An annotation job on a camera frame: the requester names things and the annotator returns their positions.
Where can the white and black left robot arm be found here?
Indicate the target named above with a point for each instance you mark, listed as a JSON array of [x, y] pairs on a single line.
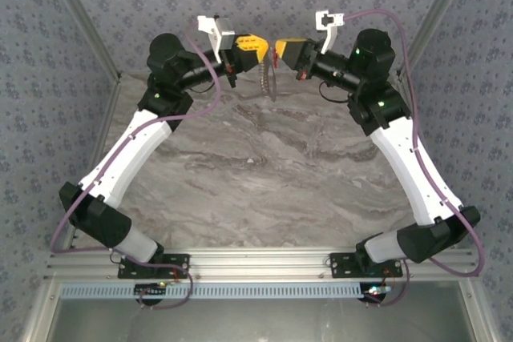
[[132, 154]]

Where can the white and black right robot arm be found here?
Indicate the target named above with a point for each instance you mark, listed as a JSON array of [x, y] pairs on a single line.
[[405, 162]]

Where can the silver aluminium extrusion beam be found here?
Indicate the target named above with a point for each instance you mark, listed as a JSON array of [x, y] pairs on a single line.
[[260, 264]]

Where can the small black controller board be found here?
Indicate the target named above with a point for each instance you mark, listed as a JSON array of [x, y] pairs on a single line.
[[150, 290], [374, 290]]

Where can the grey metal panel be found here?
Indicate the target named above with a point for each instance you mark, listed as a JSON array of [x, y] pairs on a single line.
[[260, 322]]

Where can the silver aluminium corner post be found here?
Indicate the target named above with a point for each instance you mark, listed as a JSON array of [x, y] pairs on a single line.
[[87, 21], [429, 21]]

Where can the silver aluminium frame bar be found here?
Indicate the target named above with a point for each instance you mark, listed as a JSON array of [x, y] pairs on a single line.
[[477, 314], [39, 318]]

